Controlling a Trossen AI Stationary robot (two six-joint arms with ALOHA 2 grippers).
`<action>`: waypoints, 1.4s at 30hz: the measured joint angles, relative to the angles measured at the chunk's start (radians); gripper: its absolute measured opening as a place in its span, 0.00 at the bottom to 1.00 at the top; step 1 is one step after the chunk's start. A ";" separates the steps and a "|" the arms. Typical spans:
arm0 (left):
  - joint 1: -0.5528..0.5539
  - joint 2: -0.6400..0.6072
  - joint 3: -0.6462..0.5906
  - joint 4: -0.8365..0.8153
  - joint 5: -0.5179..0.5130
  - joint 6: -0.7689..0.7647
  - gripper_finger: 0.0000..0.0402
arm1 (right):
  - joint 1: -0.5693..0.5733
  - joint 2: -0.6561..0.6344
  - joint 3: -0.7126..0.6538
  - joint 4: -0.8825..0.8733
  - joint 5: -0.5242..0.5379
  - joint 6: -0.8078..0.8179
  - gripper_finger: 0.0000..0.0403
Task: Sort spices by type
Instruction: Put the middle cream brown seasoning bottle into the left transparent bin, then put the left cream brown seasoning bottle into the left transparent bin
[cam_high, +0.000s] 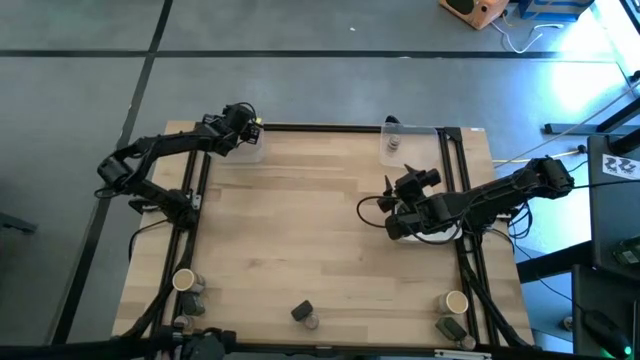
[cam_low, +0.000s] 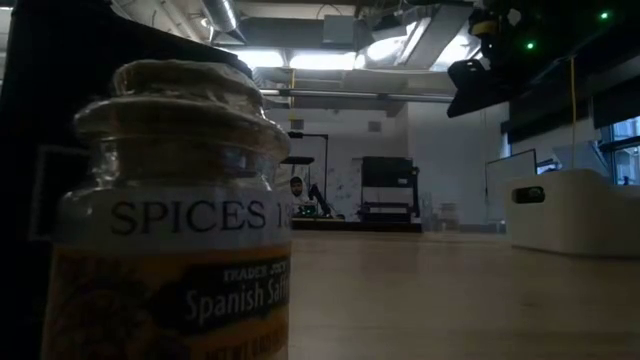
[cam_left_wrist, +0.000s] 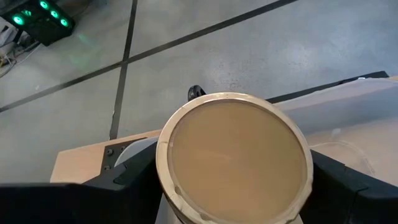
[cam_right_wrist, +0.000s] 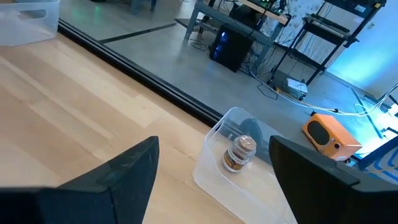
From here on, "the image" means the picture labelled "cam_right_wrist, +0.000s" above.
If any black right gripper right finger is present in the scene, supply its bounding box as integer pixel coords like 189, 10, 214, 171
268, 134, 398, 224

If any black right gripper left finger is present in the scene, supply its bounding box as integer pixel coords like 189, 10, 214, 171
0, 135, 160, 224

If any small glass spice jar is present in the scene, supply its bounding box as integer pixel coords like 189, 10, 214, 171
222, 134, 257, 174

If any orange speaker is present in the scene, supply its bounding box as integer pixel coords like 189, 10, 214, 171
302, 113, 363, 162

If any clear plastic bin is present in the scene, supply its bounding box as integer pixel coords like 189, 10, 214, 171
0, 0, 60, 47
192, 106, 299, 224

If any white power box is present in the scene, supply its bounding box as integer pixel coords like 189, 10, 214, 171
285, 77, 309, 101

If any black metal rack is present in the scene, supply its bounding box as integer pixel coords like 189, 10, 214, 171
269, 0, 387, 87

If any black computer tower blue light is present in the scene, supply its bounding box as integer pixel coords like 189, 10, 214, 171
208, 24, 254, 73

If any grey workbench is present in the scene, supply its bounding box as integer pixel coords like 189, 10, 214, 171
174, 0, 290, 68

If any white cable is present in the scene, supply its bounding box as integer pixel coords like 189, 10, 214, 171
275, 82, 398, 118

